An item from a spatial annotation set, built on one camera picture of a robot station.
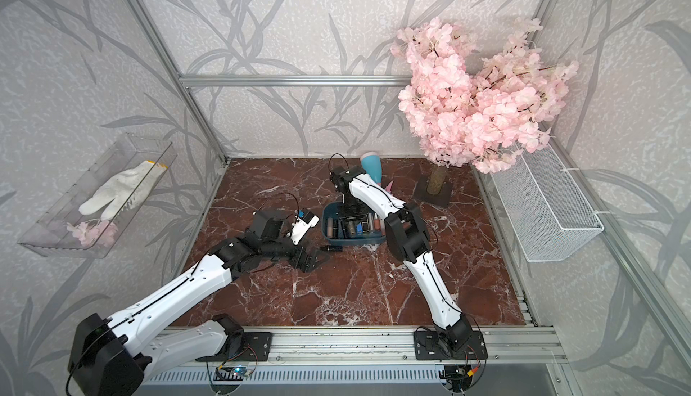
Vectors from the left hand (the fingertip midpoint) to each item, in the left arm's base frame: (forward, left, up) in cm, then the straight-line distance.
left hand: (320, 250), depth 76 cm
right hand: (+18, -7, -13) cm, 24 cm away
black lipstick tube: (+15, -3, -15) cm, 21 cm away
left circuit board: (-27, +24, -19) cm, 41 cm away
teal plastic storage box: (+15, -15, -14) cm, 25 cm away
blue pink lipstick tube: (+15, -11, -14) cm, 23 cm away
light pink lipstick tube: (+16, -20, -14) cm, 29 cm away
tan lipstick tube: (+16, -1, -14) cm, 21 cm away
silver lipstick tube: (+19, -15, -14) cm, 28 cm away
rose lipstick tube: (+18, -18, -15) cm, 29 cm away
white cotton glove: (+8, +49, +17) cm, 52 cm away
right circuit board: (-28, -38, -18) cm, 51 cm away
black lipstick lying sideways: (+7, -2, -14) cm, 16 cm away
